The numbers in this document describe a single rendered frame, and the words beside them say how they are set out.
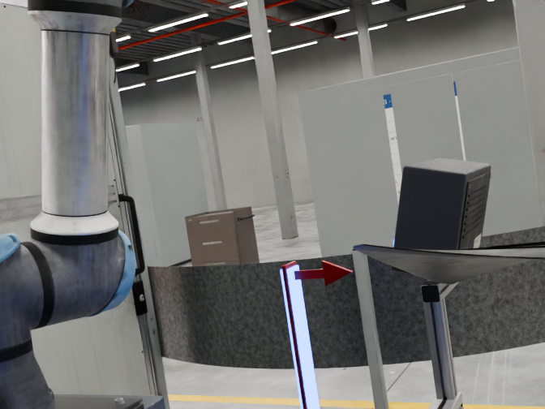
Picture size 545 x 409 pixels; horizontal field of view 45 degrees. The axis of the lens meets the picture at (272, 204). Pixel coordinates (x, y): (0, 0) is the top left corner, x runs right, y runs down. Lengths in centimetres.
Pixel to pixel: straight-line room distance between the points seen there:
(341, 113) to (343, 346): 477
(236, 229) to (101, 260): 635
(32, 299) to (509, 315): 185
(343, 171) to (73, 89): 618
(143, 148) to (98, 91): 929
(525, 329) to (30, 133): 182
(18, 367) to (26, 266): 12
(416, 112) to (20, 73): 487
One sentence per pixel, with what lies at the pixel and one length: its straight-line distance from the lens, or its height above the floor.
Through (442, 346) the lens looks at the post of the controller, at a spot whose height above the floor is 95.
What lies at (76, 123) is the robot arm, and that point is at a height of 138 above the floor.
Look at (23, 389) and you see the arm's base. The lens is 88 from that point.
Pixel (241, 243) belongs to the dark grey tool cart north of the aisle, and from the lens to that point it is 731.
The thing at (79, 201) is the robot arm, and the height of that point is 128.
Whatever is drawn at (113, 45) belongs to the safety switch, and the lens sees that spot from 274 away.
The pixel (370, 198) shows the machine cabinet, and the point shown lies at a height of 84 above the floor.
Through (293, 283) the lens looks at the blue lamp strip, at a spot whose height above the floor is 117.
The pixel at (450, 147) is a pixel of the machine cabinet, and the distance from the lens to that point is 665.
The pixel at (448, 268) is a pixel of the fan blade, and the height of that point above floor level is 117.
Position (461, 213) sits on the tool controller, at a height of 116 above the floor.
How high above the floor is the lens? 128
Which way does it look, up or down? 3 degrees down
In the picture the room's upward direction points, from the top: 9 degrees counter-clockwise
